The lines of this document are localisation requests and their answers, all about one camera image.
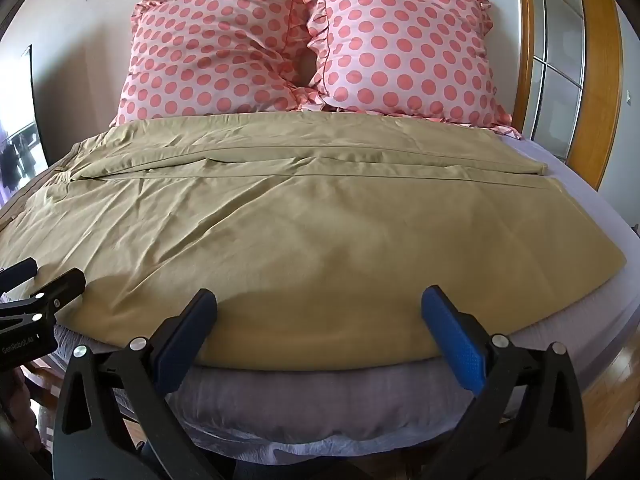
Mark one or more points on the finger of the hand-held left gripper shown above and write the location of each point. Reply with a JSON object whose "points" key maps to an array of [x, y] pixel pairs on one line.
{"points": [[21, 271], [60, 289]]}

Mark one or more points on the wooden framed glass door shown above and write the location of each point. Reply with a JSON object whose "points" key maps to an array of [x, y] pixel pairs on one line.
{"points": [[555, 60]]}

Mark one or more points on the dark wall poster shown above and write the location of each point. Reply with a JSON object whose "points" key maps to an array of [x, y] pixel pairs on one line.
{"points": [[17, 125]]}

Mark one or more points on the pink polka dot pillow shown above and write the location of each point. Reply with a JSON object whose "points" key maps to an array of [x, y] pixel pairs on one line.
{"points": [[210, 55], [405, 45]]}

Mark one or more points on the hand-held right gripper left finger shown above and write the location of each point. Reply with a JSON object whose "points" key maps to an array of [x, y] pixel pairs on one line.
{"points": [[176, 346]]}

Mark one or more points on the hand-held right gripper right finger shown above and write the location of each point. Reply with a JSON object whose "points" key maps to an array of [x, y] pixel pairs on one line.
{"points": [[462, 347]]}

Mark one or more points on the bed with lavender sheet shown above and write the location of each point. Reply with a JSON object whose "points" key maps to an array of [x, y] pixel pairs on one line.
{"points": [[350, 410]]}

